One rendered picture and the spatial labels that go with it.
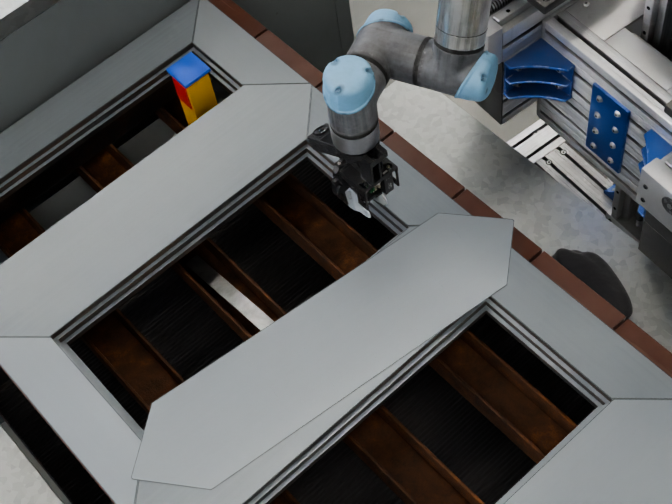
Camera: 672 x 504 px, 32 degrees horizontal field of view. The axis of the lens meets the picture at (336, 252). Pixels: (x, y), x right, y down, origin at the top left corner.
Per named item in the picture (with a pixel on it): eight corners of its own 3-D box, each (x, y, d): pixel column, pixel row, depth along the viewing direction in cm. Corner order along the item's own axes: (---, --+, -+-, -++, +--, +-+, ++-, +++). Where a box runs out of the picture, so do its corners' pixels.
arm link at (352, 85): (384, 56, 170) (360, 99, 166) (389, 104, 179) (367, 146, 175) (335, 42, 172) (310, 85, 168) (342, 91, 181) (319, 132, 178)
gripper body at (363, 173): (366, 214, 189) (360, 170, 178) (331, 184, 192) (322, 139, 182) (401, 186, 191) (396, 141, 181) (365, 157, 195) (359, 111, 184)
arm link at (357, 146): (318, 121, 179) (358, 90, 181) (322, 139, 183) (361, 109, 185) (351, 148, 175) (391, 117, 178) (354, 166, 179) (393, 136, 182)
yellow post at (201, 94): (208, 151, 232) (187, 88, 215) (192, 137, 234) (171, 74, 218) (227, 136, 233) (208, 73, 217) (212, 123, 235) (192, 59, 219)
